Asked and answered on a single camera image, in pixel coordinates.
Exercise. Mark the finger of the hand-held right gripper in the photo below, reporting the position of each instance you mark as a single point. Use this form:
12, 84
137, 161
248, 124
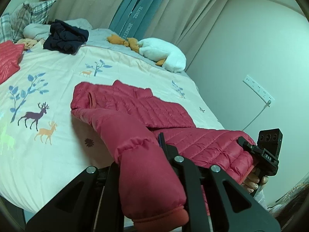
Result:
246, 146

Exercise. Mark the small plaid pillow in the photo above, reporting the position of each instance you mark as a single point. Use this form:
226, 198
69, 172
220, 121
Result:
4, 27

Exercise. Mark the navy blue garment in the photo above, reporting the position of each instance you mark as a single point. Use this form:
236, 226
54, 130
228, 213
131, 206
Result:
65, 37

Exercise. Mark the person's right hand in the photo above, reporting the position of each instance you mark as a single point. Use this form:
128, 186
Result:
252, 182

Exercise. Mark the beige curtain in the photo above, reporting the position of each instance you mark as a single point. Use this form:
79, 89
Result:
193, 17

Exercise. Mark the white power strip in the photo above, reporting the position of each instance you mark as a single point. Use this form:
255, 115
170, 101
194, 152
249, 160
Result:
258, 89

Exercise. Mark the white goose plush toy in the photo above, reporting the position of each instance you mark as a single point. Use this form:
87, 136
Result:
161, 52

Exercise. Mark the large plaid pillow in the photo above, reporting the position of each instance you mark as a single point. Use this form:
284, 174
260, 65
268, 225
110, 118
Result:
33, 14

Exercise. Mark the small red down jacket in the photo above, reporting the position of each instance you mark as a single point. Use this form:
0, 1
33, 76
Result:
8, 60

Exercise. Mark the peach printed cloth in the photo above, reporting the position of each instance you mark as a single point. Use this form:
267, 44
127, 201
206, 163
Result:
29, 43

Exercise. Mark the grey garment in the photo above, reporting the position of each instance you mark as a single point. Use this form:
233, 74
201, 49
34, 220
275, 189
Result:
35, 31

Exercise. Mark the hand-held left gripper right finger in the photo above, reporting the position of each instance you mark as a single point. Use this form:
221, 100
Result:
162, 141

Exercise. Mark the pink deer printed quilt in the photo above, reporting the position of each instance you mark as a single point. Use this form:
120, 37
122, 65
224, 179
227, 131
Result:
67, 89

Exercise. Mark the large red down jacket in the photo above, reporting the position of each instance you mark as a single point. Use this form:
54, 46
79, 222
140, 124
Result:
144, 106

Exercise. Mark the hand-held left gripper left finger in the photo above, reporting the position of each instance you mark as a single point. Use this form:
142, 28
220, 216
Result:
72, 198

